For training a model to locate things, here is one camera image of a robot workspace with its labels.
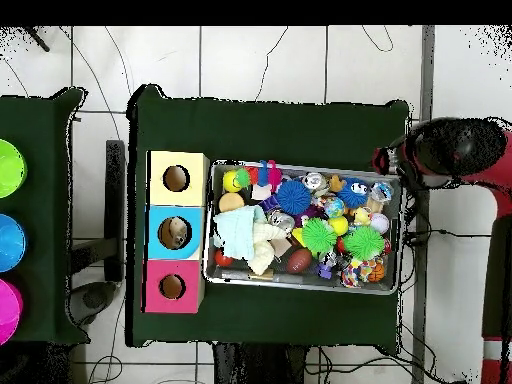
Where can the cream knit cloth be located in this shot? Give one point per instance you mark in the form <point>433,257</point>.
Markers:
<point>264,248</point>

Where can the mint green cloth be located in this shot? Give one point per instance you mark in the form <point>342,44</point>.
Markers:
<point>238,232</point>

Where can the shallow silver mesh bin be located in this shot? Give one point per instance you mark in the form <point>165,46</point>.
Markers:
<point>308,280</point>

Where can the wooden three-hole box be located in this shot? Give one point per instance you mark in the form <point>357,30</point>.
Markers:
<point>192,192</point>

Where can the white baseball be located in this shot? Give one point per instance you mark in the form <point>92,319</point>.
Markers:
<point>380,223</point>

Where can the silver-top drink can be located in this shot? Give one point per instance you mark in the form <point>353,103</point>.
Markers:
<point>314,180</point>

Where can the green spiky rubber ball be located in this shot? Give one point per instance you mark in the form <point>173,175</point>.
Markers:
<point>364,243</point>

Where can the blue spiky rubber ball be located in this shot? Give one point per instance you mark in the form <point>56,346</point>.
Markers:
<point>294,196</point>

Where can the green spiky ball with eyes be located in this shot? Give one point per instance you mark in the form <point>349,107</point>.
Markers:
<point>318,236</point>

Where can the rainbow spiky caterpillar toy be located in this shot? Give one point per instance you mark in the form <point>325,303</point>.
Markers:
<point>274,176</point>

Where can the dark green table cloth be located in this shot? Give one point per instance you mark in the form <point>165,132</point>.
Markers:
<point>40,120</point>
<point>260,132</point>

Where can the yellow smiley ball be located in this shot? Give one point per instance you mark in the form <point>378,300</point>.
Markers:
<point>230,182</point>

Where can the round orange sponge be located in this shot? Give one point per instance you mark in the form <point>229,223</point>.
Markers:
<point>231,202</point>

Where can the black upright panel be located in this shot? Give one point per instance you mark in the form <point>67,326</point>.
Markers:
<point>115,200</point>

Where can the dark slanted rod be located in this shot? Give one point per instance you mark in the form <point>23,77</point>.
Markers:
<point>40,42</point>

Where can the green plastic bowl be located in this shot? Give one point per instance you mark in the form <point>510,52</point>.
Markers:
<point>12,168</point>

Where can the blue plastic bowl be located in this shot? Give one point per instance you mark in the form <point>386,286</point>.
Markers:
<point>12,242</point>

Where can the pink plastic bowl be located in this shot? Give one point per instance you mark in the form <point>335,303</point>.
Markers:
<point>10,312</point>

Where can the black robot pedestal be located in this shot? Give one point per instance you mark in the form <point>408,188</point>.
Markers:
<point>260,368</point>

